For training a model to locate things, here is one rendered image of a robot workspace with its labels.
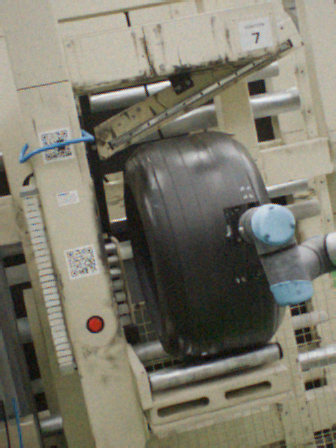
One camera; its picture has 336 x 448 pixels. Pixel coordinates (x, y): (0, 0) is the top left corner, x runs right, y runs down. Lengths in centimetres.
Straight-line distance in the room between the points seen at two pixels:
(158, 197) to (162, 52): 55
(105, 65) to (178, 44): 21
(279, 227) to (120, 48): 94
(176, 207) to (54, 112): 38
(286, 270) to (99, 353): 69
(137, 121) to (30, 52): 52
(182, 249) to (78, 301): 33
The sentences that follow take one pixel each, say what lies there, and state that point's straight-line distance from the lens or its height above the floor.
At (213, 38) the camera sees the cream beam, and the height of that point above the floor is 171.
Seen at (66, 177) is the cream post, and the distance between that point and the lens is 204.
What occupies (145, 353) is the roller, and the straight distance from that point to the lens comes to 234.
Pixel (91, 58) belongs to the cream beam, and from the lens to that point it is 232.
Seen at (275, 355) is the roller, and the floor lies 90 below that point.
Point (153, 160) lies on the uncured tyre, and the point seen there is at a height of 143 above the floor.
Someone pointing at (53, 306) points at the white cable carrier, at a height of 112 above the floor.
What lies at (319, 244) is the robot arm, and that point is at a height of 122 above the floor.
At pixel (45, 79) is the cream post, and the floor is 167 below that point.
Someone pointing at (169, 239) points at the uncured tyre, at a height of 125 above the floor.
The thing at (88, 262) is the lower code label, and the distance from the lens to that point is 206.
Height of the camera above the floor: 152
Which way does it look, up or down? 7 degrees down
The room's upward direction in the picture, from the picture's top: 11 degrees counter-clockwise
